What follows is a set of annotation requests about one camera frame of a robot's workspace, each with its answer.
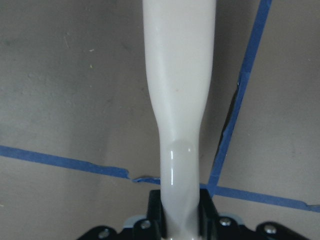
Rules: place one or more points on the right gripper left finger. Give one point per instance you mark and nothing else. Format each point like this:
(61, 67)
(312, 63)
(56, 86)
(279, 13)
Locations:
(151, 227)

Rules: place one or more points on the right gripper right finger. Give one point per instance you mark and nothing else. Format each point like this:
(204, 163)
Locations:
(213, 226)

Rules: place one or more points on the beige hand brush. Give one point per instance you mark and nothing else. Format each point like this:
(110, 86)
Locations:
(179, 45)

